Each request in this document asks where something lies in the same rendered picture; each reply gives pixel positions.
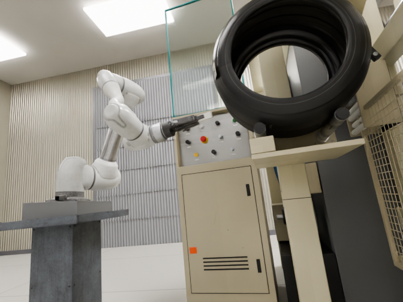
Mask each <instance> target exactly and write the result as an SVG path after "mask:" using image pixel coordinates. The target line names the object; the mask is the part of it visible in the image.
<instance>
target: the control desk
mask: <svg viewBox="0 0 403 302"><path fill-rule="evenodd" d="M209 111H211V112H212V115H213V118H211V119H208V120H205V121H203V122H200V123H199V125H197V126H195V127H193V128H190V129H188V130H186V131H185V132H183V130H181V131H179V132H178V131H177V132H175V136H174V144H175V159H176V172H177V180H178V194H179V210H180V217H181V232H182V247H183V255H184V270H185V284H186V292H187V302H278V285H277V281H276V273H275V266H274V261H273V254H272V246H271V242H270V234H269V227H268V222H267V215H266V208H265V203H264V195H263V188H262V184H261V176H260V169H257V167H256V166H255V163H254V162H253V160H252V157H251V149H250V145H249V139H250V138H255V136H254V133H253V132H252V131H250V130H248V129H246V128H244V127H243V126H242V125H241V124H239V123H238V122H237V121H236V120H235V119H234V118H233V117H232V116H231V114H230V113H229V112H228V110H227V108H226V107H223V108H217V109H213V110H208V111H203V112H199V113H193V114H188V115H184V116H179V117H173V118H172V121H173V119H179V118H182V117H187V116H191V115H194V116H198V115H200V114H203V113H207V112H209ZM190 247H197V253H190Z"/></svg>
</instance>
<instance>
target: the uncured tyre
mask: <svg viewBox="0 0 403 302"><path fill-rule="evenodd" d="M278 46H297V47H301V48H304V49H307V50H309V51H310V52H312V53H313V54H315V55H316V56H317V57H318V58H319V60H321V62H322V63H323V65H324V67H325V69H326V72H327V82H326V83H325V84H324V85H322V86H321V87H319V88H318V89H316V90H314V91H312V92H309V93H306V94H304V95H301V96H296V97H291V98H273V97H269V96H264V95H261V94H259V93H257V92H254V91H253V90H251V89H250V88H248V87H246V86H245V85H244V84H243V83H242V82H241V79H242V76H243V73H244V71H245V69H246V67H247V66H248V64H249V63H250V62H251V61H252V60H253V59H254V58H255V57H256V56H258V55H259V54H260V53H262V52H264V51H266V50H268V49H271V48H273V47H278ZM371 52H372V42H371V34H370V31H369V28H368V25H367V23H366V21H365V19H364V18H363V16H362V15H361V13H360V12H359V10H358V9H357V8H356V7H355V6H354V5H353V4H352V3H351V2H349V1H348V0H251V1H249V2H248V3H247V4H245V5H244V6H243V7H241V8H240V9H239V10H238V11H237V12H235V13H234V15H233V16H232V17H231V18H230V19H229V21H228V22H227V23H226V24H225V26H224V27H223V29H222V31H221V33H220V35H219V37H218V39H217V41H216V44H215V48H214V51H213V61H212V66H213V62H214V64H215V69H216V80H215V78H214V74H213V80H214V83H215V86H216V89H217V91H218V93H219V95H220V97H221V99H222V101H223V103H224V105H225V106H226V108H227V110H228V112H229V113H230V114H231V116H232V117H233V118H234V119H235V120H236V121H237V122H238V123H239V124H241V125H242V126H243V127H244V128H246V129H248V130H250V131H252V132H254V125H255V124H256V123H259V122H261V123H265V124H268V125H273V129H271V128H266V136H270V135H273V137H274V138H292V137H298V136H302V135H306V134H309V133H311V132H314V131H316V130H318V129H320V128H322V127H323V126H324V125H325V124H326V123H327V121H328V120H329V119H330V118H331V116H332V115H333V114H334V112H336V110H337V109H339V108H341V107H345V106H346V105H347V104H348V102H349V101H350V100H351V99H352V97H354V96H355V94H356V93H357V91H358V90H359V89H360V87H361V85H362V83H363V82H364V80H365V77H366V75H367V73H368V70H369V65H370V61H371ZM212 72H213V69H212ZM322 122H324V123H322ZM319 123H322V124H321V125H318V124H319Z"/></svg>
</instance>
